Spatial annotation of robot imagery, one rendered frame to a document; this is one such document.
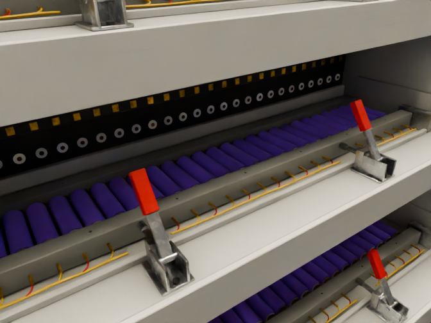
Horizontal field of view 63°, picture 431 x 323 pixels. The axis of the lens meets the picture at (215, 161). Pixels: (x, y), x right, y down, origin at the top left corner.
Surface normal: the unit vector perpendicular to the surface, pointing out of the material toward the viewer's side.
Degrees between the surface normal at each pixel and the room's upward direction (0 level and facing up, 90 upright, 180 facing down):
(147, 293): 18
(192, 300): 108
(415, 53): 90
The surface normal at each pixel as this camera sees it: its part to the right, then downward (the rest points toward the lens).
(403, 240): -0.03, -0.88
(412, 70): -0.83, 0.29
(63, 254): 0.55, 0.38
